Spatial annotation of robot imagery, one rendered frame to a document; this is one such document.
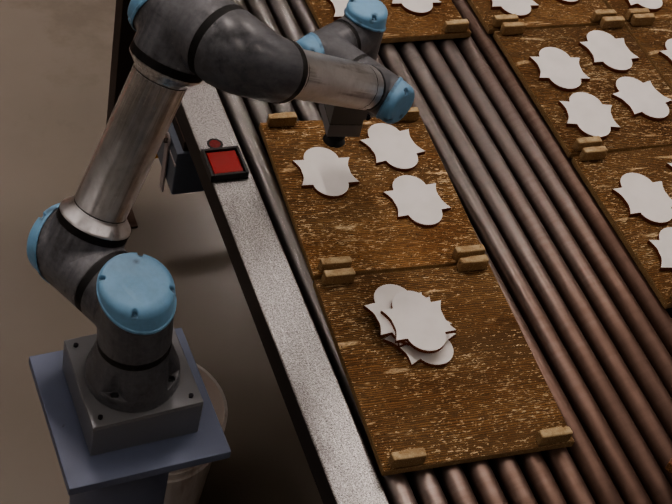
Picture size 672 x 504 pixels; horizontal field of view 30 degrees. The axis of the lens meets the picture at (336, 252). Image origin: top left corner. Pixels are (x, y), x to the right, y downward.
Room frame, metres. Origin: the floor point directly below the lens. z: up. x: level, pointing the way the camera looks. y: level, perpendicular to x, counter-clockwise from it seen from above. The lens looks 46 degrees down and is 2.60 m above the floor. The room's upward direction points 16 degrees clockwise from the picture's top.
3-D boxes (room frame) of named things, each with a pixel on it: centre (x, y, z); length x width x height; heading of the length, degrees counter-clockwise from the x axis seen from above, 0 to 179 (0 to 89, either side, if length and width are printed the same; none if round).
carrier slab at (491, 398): (1.44, -0.23, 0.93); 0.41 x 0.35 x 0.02; 28
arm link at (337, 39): (1.71, 0.10, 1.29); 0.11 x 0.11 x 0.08; 59
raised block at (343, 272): (1.54, -0.02, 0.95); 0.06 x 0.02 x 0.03; 118
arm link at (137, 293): (1.21, 0.27, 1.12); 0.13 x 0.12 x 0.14; 59
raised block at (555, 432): (1.33, -0.44, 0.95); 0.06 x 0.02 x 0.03; 118
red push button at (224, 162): (1.77, 0.26, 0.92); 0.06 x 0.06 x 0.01; 31
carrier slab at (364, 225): (1.80, -0.03, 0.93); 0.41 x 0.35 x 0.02; 28
